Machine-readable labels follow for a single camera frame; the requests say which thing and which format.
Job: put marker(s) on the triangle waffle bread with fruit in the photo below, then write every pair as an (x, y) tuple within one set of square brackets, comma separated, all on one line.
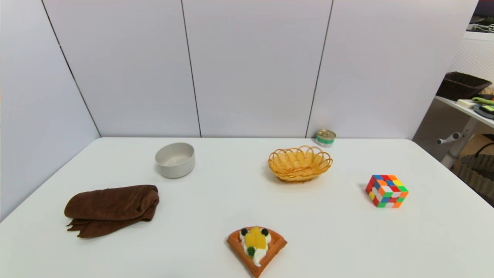
[(256, 249)]

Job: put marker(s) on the small white box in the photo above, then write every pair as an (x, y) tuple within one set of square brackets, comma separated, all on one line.
[(466, 103)]

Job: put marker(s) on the grey device with green top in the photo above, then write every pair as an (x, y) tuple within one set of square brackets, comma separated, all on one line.
[(485, 111)]

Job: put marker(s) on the white desk leg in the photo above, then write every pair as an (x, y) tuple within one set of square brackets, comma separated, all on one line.
[(460, 143)]

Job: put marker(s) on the multicolour puzzle cube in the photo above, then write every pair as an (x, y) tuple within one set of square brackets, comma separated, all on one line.
[(386, 191)]

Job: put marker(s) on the grey round bowl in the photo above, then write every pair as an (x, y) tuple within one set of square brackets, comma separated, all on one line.
[(175, 161)]

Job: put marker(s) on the brown folded cloth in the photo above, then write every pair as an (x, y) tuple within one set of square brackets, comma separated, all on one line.
[(110, 208)]

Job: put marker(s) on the dark wicker floor basket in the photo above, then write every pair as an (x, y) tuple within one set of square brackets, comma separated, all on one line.
[(477, 173)]

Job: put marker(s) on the white side desk top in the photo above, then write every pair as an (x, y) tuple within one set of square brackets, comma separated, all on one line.
[(469, 111)]

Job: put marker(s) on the dark woven storage basket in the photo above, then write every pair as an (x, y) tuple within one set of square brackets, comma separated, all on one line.
[(461, 85)]

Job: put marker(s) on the yellow wicker basket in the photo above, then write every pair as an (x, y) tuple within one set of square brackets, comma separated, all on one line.
[(300, 165)]

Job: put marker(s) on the small green-label tin can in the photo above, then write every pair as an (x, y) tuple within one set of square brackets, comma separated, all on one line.
[(325, 138)]

